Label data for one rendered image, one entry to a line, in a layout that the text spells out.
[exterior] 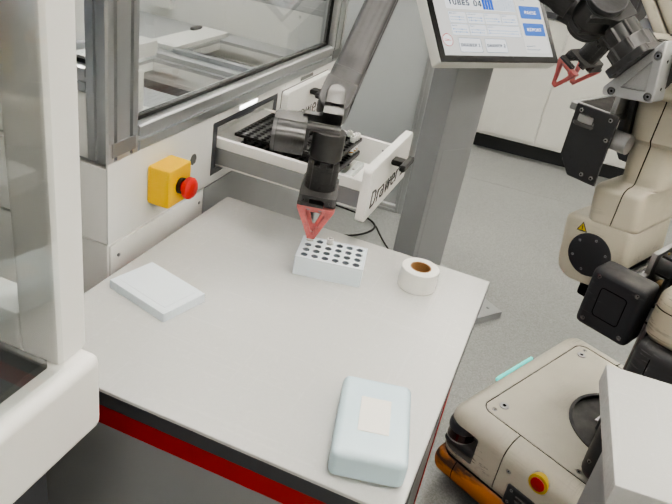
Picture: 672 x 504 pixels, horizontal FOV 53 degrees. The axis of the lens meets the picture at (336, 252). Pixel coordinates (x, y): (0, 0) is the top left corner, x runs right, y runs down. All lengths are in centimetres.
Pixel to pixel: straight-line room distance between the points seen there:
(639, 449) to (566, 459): 69
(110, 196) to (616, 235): 107
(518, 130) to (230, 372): 365
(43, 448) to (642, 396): 87
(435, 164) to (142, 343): 158
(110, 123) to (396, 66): 218
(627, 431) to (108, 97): 91
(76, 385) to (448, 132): 183
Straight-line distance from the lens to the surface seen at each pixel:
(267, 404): 94
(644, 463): 106
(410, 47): 311
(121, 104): 111
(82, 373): 77
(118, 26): 107
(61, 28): 63
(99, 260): 122
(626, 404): 115
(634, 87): 142
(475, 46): 222
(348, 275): 120
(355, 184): 130
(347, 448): 84
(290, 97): 165
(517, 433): 177
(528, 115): 443
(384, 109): 320
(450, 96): 234
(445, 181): 247
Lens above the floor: 139
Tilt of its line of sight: 29 degrees down
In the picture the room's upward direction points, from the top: 10 degrees clockwise
